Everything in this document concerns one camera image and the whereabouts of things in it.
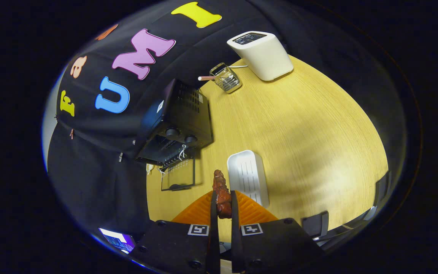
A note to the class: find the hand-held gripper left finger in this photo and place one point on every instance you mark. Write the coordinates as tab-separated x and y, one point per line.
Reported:
177	247

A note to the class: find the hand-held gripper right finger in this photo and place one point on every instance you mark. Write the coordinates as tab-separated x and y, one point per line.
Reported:
276	243

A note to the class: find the red meat slice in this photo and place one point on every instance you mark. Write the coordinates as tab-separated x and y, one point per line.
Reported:
222	194

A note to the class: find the black toaster oven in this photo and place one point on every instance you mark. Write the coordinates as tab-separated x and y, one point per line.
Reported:
184	114

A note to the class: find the white bread toaster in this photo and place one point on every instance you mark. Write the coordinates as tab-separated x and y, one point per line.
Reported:
268	57

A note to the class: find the white rectangular dish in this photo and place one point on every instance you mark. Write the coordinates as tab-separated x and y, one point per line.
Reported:
247	175

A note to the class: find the clear glass cup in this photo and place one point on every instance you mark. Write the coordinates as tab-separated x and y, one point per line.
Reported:
228	80

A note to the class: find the pink striped straw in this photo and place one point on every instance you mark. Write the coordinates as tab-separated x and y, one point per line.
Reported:
205	78

